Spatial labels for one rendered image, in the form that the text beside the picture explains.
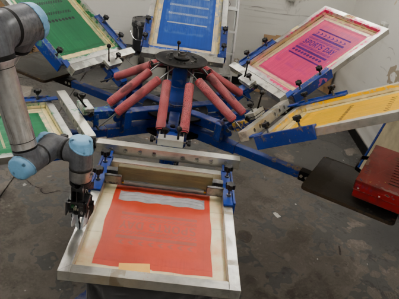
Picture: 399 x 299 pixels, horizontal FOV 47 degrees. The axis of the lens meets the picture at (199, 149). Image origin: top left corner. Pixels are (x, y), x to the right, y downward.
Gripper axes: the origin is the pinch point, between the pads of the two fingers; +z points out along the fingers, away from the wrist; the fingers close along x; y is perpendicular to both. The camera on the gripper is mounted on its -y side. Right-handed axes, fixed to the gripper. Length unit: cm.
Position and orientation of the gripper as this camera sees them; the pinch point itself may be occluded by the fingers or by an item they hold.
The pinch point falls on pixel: (80, 225)
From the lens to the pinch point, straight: 169.7
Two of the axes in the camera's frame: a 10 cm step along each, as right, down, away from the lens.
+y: -0.1, 4.4, -9.0
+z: -1.4, 8.9, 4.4
